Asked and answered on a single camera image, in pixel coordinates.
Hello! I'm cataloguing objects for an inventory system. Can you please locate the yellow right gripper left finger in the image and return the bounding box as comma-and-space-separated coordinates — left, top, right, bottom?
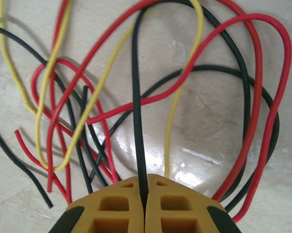
48, 176, 145, 233

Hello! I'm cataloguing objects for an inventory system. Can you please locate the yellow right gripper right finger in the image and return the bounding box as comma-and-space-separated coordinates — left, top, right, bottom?
145, 173, 242, 233

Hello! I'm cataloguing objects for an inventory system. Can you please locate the thin black cable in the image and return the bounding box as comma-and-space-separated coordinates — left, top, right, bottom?
0, 24, 280, 212
132, 0, 251, 207

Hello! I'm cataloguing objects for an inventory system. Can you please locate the thin yellow cable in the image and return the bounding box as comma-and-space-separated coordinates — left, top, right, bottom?
0, 0, 205, 179

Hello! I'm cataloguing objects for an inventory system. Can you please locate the thin red cable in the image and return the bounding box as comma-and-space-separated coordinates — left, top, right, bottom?
14, 0, 120, 205
86, 13, 292, 224
46, 0, 264, 202

